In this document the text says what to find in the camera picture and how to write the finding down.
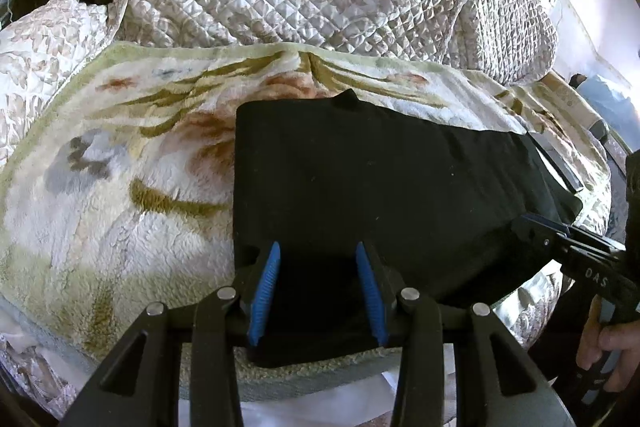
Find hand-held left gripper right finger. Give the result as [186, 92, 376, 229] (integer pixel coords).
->
[354, 241, 577, 427]

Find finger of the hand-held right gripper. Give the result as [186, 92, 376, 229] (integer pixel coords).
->
[509, 221, 568, 264]
[520, 214, 573, 240]

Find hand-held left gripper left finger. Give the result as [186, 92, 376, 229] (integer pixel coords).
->
[60, 241, 282, 427]

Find black pants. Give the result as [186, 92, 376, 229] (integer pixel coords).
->
[232, 88, 585, 369]

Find person's right hand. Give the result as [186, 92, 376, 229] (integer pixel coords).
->
[575, 323, 640, 394]

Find person's dark clothing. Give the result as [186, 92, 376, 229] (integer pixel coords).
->
[624, 151, 640, 253]

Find white plastic sheet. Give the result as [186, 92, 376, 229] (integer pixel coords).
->
[240, 369, 401, 427]

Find blue grey cloth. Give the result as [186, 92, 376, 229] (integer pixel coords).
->
[570, 73, 637, 150]

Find floral fleece blanket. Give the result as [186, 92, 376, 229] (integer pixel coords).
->
[0, 41, 613, 403]

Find white floral quilted cover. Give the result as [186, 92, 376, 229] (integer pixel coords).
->
[0, 0, 113, 170]

